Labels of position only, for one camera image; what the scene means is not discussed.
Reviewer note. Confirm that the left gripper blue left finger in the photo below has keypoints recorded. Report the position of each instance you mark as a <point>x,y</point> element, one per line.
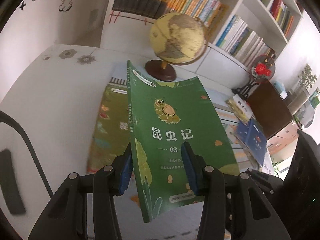
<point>126,168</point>

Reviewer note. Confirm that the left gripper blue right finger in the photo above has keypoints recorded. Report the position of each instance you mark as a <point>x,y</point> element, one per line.
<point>193,165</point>

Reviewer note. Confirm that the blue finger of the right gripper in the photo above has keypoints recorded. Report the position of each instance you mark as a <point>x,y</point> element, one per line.
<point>266,182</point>

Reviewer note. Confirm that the olive insect book 04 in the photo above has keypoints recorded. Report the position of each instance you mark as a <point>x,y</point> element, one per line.
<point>111,132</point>

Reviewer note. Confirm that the green insect book 03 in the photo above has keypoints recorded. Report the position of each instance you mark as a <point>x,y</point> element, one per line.
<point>162,116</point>

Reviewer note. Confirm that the row of white blue books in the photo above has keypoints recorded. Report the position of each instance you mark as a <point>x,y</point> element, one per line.
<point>243,43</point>

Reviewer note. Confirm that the row of orange books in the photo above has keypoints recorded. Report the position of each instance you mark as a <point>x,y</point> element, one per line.
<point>207,11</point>

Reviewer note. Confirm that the white rabbit hill book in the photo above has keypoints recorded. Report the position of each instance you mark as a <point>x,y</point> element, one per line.
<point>267,166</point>
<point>240,108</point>

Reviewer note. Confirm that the small floor green plant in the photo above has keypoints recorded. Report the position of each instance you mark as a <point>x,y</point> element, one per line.
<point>280,168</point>

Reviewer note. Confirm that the blue fairy tales book 02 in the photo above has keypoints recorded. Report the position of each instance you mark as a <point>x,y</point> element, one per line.
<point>253,138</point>

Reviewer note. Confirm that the patterned blue table mat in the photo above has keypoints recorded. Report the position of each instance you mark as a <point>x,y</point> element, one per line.
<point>228,119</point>

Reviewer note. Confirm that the dark brown wooden cabinet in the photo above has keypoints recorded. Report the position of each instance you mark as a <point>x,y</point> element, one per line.
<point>272,114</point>

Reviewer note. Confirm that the green white boxes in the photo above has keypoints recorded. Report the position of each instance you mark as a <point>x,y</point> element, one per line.
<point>305,114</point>

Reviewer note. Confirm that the potted plant in cylinder vase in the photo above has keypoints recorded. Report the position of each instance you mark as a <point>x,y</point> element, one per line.
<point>300,92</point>

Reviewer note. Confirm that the blue tissue box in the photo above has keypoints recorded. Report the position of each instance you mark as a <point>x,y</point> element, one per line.
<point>280,89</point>

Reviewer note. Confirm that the red flower round fan ornament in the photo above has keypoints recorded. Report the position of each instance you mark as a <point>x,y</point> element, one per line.
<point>261,71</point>

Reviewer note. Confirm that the antique yellow globe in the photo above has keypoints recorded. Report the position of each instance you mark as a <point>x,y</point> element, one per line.
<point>177,40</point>

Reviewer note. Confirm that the white bookshelf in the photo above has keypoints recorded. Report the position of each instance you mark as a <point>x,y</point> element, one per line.
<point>215,38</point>

